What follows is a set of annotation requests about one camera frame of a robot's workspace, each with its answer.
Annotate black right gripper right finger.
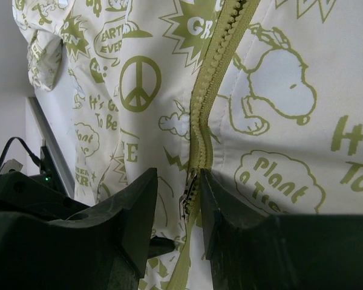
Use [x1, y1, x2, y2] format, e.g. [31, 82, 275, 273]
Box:
[200, 169, 363, 289]

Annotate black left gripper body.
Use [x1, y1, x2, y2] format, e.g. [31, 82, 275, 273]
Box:
[0, 171, 88, 211]

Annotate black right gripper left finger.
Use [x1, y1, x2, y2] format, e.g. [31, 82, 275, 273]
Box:
[0, 168, 158, 289]

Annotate silver zipper pull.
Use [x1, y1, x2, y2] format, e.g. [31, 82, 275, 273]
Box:
[179, 169, 200, 226]

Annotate cream green printed hooded jacket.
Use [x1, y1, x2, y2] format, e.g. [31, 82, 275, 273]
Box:
[12, 1, 363, 289]

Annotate aluminium table edge rail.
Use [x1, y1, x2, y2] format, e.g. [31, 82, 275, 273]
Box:
[28, 97, 74, 198]

